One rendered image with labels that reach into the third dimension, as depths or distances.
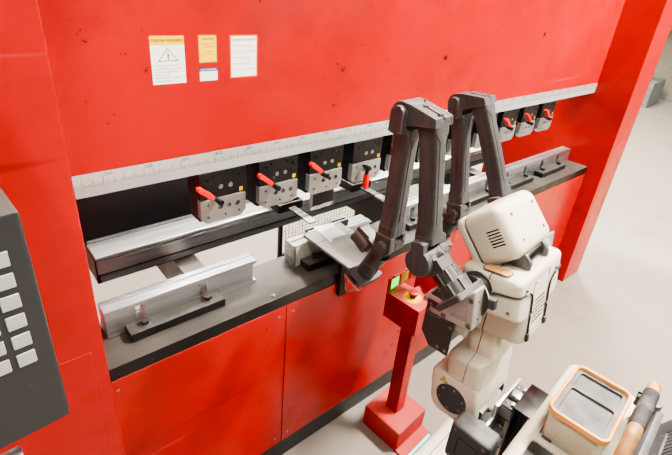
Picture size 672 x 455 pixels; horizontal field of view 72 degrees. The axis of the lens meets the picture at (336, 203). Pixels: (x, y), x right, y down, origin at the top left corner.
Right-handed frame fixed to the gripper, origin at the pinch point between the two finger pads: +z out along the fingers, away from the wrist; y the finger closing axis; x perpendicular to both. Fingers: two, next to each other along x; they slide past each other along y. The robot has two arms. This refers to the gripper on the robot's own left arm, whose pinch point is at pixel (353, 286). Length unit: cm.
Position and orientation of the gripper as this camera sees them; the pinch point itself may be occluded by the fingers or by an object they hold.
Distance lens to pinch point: 149.6
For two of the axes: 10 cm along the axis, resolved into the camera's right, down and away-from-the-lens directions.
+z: -3.9, 6.3, 6.7
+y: -7.0, 2.7, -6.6
